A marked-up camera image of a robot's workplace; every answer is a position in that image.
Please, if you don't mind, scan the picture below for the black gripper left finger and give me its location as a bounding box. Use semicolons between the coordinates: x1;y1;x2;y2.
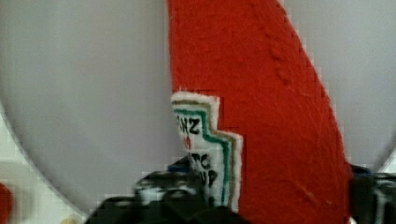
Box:
84;158;249;224

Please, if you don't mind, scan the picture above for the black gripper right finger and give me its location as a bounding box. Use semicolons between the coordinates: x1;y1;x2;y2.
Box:
350;165;396;224

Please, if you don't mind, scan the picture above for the red plush ketchup bottle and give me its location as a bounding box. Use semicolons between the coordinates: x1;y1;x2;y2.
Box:
167;0;351;224

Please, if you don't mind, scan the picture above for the grey round plate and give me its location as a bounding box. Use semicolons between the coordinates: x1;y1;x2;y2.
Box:
1;0;395;214

